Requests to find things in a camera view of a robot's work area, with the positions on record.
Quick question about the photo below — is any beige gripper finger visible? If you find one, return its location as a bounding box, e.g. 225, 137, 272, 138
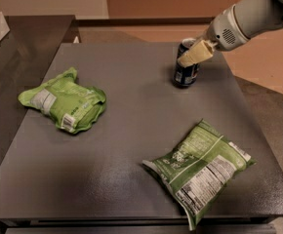
177, 39, 214, 67

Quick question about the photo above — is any blue pepsi can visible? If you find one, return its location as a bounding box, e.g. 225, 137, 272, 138
174, 38, 199, 88

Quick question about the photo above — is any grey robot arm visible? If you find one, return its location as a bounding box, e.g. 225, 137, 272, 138
178, 0, 283, 67

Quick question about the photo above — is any green rice chip bag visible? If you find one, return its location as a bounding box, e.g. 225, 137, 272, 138
142, 120, 255, 231

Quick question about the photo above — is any bright green snack bag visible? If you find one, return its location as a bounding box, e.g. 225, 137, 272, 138
18, 67, 106, 135

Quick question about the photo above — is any dark side counter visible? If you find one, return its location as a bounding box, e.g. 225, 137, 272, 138
0, 15, 79, 165

